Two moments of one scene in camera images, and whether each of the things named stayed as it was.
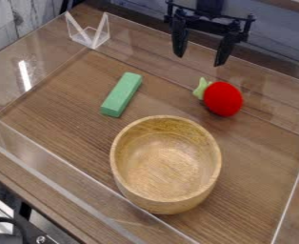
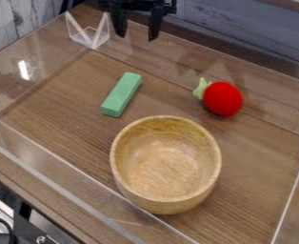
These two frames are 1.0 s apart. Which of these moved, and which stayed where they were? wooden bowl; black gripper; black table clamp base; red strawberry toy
Moved: black gripper
Stayed: red strawberry toy; wooden bowl; black table clamp base
